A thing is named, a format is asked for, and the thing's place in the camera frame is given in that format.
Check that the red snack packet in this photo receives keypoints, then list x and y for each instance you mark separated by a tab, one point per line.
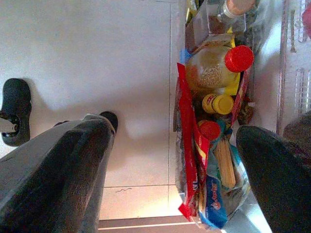
188	145

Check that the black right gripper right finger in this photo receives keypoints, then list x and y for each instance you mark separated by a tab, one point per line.
279	184

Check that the clear plastic bin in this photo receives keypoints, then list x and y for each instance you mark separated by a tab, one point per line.
243	218

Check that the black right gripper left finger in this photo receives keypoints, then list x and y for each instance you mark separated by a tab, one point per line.
53	174

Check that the yellowish bottle with red cap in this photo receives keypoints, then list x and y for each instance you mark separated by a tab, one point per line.
211	68

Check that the yellow packet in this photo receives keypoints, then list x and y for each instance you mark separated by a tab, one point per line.
235	85

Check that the clear plastic shelf rail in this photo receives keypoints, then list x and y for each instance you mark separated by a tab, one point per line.
283	72

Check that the small container with red cap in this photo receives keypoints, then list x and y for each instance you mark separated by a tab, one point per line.
210	129

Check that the small bottle with yellow cap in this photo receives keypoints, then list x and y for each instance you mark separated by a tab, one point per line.
219	104

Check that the clear bottle with beige cap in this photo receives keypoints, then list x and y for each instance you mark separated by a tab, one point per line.
226	14

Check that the blue spaghetti packet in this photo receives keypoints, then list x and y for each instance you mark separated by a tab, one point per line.
216	194

